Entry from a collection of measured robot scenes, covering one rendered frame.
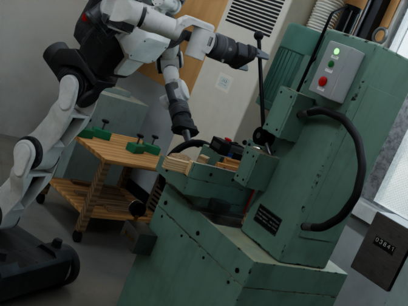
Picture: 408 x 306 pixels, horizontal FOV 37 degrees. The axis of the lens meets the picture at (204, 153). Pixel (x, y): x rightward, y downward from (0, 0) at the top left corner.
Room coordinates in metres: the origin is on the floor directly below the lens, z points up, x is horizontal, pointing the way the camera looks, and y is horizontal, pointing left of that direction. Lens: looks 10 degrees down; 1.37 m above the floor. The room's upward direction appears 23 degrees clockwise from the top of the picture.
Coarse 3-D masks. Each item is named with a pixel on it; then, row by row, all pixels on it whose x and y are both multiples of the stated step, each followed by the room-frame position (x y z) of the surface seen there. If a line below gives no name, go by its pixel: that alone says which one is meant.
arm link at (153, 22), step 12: (120, 0) 1.93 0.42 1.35; (132, 0) 1.94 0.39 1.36; (120, 12) 1.93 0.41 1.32; (132, 12) 1.92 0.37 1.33; (144, 12) 1.93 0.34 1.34; (156, 12) 1.95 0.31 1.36; (120, 24) 1.92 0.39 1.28; (132, 24) 1.93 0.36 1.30; (144, 24) 1.93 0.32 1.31; (156, 24) 1.94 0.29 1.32; (168, 24) 1.96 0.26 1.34; (168, 36) 1.98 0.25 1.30
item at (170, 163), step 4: (164, 160) 1.98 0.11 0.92; (168, 160) 1.97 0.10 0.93; (172, 160) 1.98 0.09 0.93; (176, 160) 1.99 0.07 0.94; (180, 160) 2.00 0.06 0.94; (184, 160) 2.03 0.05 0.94; (164, 164) 1.98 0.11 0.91; (168, 164) 1.97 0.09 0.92; (172, 164) 1.98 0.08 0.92; (176, 164) 1.99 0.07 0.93; (180, 164) 2.00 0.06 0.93; (184, 164) 2.01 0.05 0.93; (164, 168) 1.97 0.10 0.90; (168, 168) 1.98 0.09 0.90; (172, 168) 1.99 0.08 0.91; (176, 168) 2.00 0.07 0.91; (180, 168) 2.01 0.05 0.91; (184, 168) 2.01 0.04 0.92; (184, 172) 2.02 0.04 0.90
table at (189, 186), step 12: (156, 168) 2.15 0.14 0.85; (168, 180) 2.07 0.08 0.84; (180, 180) 2.02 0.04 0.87; (192, 180) 2.00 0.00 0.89; (192, 192) 2.01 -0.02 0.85; (204, 192) 2.04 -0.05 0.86; (216, 192) 2.07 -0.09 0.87; (228, 192) 2.10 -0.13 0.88; (240, 192) 2.14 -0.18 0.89; (240, 204) 2.15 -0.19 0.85
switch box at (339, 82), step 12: (336, 48) 1.85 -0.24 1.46; (348, 48) 1.82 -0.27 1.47; (324, 60) 1.87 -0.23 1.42; (336, 60) 1.83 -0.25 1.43; (348, 60) 1.81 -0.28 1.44; (360, 60) 1.83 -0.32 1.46; (324, 72) 1.85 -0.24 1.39; (336, 72) 1.82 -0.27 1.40; (348, 72) 1.82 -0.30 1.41; (312, 84) 1.87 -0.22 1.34; (336, 84) 1.81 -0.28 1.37; (348, 84) 1.83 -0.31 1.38; (324, 96) 1.82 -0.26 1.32; (336, 96) 1.82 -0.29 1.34
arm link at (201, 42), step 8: (184, 32) 2.06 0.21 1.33; (192, 32) 2.02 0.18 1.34; (200, 32) 2.01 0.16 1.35; (208, 32) 2.01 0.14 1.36; (216, 32) 2.08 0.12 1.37; (192, 40) 2.01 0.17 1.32; (200, 40) 2.01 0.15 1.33; (208, 40) 2.02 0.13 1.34; (216, 40) 2.04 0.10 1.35; (224, 40) 2.05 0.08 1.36; (192, 48) 2.00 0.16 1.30; (200, 48) 2.01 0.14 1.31; (208, 48) 2.02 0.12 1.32; (216, 48) 2.04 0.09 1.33; (224, 48) 2.05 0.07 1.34; (192, 56) 2.00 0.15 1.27; (200, 56) 2.01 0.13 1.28; (208, 56) 2.06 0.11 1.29; (216, 56) 2.05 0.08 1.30
